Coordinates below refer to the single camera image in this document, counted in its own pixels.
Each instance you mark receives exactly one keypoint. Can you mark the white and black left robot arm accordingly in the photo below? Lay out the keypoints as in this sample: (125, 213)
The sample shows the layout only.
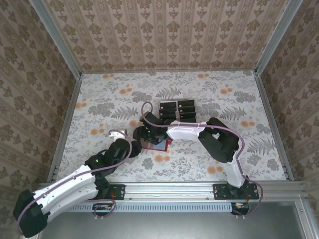
(67, 186)

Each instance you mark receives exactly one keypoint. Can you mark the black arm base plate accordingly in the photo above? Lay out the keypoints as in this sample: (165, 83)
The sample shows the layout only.
(119, 191)
(220, 191)

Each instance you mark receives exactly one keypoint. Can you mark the aluminium table edge rail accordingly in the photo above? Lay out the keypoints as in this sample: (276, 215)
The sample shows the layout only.
(69, 112)
(269, 112)

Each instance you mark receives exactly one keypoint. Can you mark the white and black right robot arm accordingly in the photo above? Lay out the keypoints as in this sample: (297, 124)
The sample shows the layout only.
(187, 130)

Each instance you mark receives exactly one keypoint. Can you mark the red leather card holder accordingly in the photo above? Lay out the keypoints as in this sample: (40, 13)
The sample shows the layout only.
(162, 147)

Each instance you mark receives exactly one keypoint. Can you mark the floral patterned table cover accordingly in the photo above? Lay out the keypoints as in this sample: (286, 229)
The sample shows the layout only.
(124, 82)

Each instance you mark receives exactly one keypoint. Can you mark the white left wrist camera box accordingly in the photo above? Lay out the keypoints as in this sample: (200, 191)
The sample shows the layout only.
(117, 135)

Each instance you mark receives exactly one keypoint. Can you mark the aluminium frame post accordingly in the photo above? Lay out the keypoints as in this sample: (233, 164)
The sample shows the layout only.
(275, 35)
(54, 37)

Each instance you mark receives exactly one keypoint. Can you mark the aluminium frame bar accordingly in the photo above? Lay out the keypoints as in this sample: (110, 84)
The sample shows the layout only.
(305, 221)

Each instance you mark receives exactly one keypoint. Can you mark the grey metal sheet panel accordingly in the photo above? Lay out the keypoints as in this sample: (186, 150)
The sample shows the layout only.
(169, 226)

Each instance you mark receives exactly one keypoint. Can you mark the long aluminium base rail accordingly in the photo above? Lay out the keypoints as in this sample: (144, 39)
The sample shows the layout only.
(169, 190)

